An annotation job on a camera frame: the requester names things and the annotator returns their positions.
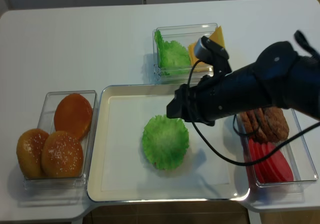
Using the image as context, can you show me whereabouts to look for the right sesame top bun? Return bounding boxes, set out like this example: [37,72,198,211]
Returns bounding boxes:
[41,131,84,178]

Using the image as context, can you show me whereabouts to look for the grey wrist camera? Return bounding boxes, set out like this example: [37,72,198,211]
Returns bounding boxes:
[201,36,232,76]

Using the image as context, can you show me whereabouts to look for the clear lettuce cheese container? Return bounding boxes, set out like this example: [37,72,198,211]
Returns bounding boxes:
[152,23,225,84]

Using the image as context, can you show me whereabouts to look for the red tomato slices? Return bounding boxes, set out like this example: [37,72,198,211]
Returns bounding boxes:
[248,139,294,184]

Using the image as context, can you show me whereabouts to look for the clear plastic bun container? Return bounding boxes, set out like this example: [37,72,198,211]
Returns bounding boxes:
[16,90,99,190]

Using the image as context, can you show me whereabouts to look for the white metal tray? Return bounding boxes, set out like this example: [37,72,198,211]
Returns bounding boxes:
[87,85,250,202]

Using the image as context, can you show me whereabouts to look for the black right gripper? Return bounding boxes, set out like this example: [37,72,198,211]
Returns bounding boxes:
[166,75,235,126]

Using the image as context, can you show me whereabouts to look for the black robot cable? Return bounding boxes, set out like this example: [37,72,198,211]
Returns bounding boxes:
[184,60,320,166]

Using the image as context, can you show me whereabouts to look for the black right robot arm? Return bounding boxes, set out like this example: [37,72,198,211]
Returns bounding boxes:
[166,31,320,126]

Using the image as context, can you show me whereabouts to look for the yellow cheese slices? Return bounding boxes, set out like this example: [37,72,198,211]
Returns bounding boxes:
[188,26,225,72]

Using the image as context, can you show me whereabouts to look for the green lettuce leaf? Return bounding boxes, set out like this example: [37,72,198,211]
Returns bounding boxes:
[141,115,190,170]

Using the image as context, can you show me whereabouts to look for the brown meat patties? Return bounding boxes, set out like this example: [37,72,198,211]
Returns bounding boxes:
[238,107,290,143]

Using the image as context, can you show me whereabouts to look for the green lettuce pile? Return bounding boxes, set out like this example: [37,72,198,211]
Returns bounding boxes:
[154,30,191,76]

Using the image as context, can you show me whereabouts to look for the sesame bun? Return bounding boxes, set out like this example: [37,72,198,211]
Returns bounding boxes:
[16,128,49,178]
[41,131,84,178]

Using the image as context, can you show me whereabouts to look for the clear patty tomato container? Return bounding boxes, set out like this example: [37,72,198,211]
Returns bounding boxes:
[233,109,318,188]

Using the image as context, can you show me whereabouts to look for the left sesame top bun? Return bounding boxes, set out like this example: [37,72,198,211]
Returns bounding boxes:
[16,128,49,178]

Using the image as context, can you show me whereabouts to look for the smooth brown bottom bun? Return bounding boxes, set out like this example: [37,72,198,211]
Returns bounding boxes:
[53,93,93,141]

